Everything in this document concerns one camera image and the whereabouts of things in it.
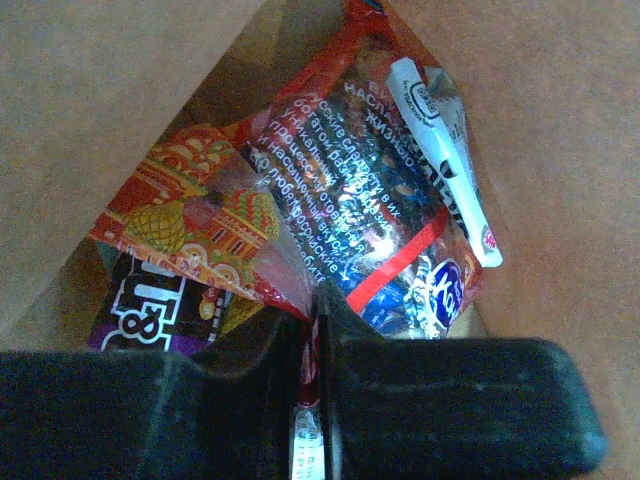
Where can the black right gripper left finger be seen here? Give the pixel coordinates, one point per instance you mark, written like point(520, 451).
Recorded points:
point(222, 413)

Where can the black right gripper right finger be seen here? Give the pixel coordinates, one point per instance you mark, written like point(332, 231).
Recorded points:
point(490, 408)

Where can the red candy assortment bag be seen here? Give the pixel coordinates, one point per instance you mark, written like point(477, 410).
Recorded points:
point(325, 184)

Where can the red paper bag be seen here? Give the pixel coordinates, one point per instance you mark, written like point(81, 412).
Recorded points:
point(551, 90)

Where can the purple M&M's packet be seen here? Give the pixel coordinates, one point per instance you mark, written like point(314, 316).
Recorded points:
point(150, 308)

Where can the white wrapped snack bar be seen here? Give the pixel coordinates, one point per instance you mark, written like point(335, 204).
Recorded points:
point(432, 109)

